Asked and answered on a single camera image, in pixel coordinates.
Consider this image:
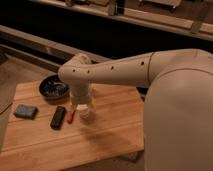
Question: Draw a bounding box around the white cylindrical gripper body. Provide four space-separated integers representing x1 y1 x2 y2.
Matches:
69 84 92 118

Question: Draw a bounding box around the black rectangular eraser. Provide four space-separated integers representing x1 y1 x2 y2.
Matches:
50 106 66 129

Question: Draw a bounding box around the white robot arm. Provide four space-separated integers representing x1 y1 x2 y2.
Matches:
58 49 213 171

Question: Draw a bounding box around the red marker pen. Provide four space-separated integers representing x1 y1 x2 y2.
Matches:
66 110 75 124

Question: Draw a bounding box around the black round bowl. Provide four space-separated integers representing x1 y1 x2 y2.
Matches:
39 75 69 99

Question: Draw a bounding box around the blue grey sponge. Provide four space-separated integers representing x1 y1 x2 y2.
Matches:
13 104 38 119

